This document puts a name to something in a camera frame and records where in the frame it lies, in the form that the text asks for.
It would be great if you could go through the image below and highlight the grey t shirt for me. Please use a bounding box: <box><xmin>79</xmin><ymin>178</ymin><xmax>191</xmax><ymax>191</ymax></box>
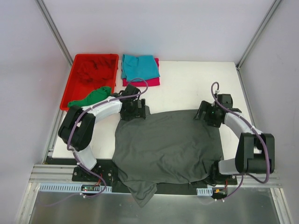
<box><xmin>112</xmin><ymin>110</ymin><xmax>223</xmax><ymax>207</ymax></box>

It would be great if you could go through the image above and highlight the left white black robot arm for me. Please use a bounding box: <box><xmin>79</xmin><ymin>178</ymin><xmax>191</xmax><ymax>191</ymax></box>
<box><xmin>58</xmin><ymin>84</ymin><xmax>146</xmax><ymax>182</ymax></box>

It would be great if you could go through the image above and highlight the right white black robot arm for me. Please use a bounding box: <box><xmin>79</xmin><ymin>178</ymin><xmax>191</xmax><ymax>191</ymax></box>
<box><xmin>194</xmin><ymin>94</ymin><xmax>275</xmax><ymax>184</ymax></box>

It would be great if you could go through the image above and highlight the green t shirt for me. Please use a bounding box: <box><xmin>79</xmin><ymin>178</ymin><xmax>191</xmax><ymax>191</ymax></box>
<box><xmin>67</xmin><ymin>86</ymin><xmax>112</xmax><ymax>107</ymax></box>

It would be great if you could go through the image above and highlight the folded magenta t shirt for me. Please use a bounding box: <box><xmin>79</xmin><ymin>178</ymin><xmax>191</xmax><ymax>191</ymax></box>
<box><xmin>121</xmin><ymin>58</ymin><xmax>160</xmax><ymax>87</ymax></box>

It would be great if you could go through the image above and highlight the folded teal t shirt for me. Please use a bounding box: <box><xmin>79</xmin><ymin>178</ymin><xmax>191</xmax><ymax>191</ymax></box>
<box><xmin>121</xmin><ymin>54</ymin><xmax>160</xmax><ymax>82</ymax></box>

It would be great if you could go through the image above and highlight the red t shirt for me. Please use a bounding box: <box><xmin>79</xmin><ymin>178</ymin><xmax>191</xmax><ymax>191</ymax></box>
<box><xmin>77</xmin><ymin>57</ymin><xmax>115</xmax><ymax>84</ymax></box>

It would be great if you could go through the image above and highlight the red plastic bin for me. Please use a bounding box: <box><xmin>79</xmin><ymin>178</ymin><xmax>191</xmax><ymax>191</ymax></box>
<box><xmin>60</xmin><ymin>54</ymin><xmax>119</xmax><ymax>111</ymax></box>

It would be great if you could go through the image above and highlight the right aluminium rail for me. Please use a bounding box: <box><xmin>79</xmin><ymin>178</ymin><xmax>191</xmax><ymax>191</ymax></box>
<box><xmin>238</xmin><ymin>67</ymin><xmax>269</xmax><ymax>133</ymax></box>

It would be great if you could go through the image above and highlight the aluminium rail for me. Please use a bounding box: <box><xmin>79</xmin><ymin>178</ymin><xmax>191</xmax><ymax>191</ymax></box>
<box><xmin>42</xmin><ymin>109</ymin><xmax>64</xmax><ymax>164</ymax></box>
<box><xmin>238</xmin><ymin>67</ymin><xmax>269</xmax><ymax>133</ymax></box>

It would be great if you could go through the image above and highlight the right white cable duct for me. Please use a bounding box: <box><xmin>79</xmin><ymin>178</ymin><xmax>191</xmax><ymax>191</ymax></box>
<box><xmin>196</xmin><ymin>187</ymin><xmax>213</xmax><ymax>196</ymax></box>

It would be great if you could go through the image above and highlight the white cable duct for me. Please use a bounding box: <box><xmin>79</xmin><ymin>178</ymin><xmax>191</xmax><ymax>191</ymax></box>
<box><xmin>39</xmin><ymin>183</ymin><xmax>112</xmax><ymax>194</ymax></box>
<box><xmin>196</xmin><ymin>187</ymin><xmax>213</xmax><ymax>196</ymax></box>

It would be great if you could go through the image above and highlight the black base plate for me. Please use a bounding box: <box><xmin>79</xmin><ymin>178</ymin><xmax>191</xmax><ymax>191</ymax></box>
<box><xmin>71</xmin><ymin>159</ymin><xmax>237</xmax><ymax>195</ymax></box>

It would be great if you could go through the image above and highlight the left aluminium rail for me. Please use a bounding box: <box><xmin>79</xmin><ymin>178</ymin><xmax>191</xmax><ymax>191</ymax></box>
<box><xmin>42</xmin><ymin>109</ymin><xmax>64</xmax><ymax>164</ymax></box>

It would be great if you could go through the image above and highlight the left white cable duct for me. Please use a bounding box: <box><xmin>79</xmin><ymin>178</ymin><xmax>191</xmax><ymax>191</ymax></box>
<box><xmin>39</xmin><ymin>183</ymin><xmax>112</xmax><ymax>194</ymax></box>

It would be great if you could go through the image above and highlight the left aluminium frame post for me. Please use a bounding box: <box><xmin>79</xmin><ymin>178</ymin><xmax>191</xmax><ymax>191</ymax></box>
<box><xmin>35</xmin><ymin>0</ymin><xmax>73</xmax><ymax>66</ymax></box>

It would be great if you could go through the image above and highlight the aluminium frame post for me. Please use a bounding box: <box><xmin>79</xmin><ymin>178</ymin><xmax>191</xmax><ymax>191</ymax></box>
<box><xmin>35</xmin><ymin>0</ymin><xmax>73</xmax><ymax>66</ymax></box>
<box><xmin>236</xmin><ymin>0</ymin><xmax>283</xmax><ymax>70</ymax></box>

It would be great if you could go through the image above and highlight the right aluminium frame post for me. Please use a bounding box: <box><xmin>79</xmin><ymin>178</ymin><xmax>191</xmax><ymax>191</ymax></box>
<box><xmin>236</xmin><ymin>0</ymin><xmax>283</xmax><ymax>70</ymax></box>

